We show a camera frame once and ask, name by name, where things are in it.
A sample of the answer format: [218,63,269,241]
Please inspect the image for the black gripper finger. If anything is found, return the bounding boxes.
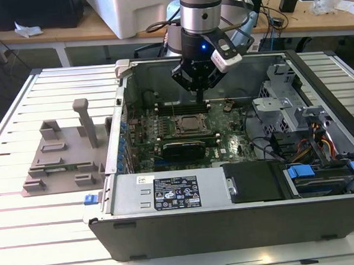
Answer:
[170,61,201,106]
[197,68,227,104]

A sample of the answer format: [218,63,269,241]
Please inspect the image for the silver CPU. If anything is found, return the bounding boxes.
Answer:
[180,116,206,130]

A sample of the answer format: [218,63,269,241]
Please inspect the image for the CPU socket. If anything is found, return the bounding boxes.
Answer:
[174,113,211,134]

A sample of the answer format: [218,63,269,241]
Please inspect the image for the black RAM slot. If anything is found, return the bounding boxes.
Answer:
[157,109,210,116]
[158,133,220,141]
[157,102,209,108]
[158,131,220,138]
[157,107,210,113]
[157,104,209,111]

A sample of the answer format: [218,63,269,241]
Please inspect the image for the pale blue teach pendant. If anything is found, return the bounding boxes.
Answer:
[226,11,260,54]

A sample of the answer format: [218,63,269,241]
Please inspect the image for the silver drive cage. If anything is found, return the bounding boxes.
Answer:
[250,61,337,141]

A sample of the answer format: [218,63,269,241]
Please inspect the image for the green motherboard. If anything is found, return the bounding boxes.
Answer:
[125,97,257,174]

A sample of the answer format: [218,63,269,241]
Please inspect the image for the white plastic box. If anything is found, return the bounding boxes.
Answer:
[82,0,183,42]

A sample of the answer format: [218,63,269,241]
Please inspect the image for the black graphics card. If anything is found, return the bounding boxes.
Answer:
[161,139,208,163]

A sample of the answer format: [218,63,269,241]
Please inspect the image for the small black box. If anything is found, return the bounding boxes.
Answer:
[278,0,299,14]

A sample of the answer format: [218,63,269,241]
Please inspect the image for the black drive bay cover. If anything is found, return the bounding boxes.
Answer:
[222,159,288,204]

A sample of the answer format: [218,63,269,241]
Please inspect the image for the wooden desk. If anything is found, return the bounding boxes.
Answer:
[0,0,354,71]

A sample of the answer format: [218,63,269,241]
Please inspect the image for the hard disk in blue carrier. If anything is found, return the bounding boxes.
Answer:
[282,160,354,199]

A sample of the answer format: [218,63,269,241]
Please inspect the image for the silver power supply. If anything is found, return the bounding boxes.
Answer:
[109,167,238,215]

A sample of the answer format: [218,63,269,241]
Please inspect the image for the grey parts rack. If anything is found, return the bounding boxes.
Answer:
[16,96,117,198]

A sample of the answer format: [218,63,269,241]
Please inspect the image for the clear plastic bag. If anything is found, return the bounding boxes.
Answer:
[308,0,344,16]

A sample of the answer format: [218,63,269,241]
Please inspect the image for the green RAM stick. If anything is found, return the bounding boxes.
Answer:
[44,164,79,173]

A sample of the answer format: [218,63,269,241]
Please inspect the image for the blue case latch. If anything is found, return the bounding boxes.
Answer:
[83,194,98,207]

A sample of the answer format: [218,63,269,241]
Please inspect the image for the black computer tower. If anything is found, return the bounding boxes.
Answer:
[0,0,85,33]

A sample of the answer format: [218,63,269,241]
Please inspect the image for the crumpled white paper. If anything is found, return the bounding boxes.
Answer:
[12,20,44,40]

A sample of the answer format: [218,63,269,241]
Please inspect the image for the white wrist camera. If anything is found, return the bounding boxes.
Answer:
[209,49,243,75]

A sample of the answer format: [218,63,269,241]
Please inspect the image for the black wire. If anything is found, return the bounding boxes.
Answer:
[242,103,282,165]

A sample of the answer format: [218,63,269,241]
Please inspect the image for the yellow red wire bundle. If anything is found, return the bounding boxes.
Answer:
[295,121,337,162]

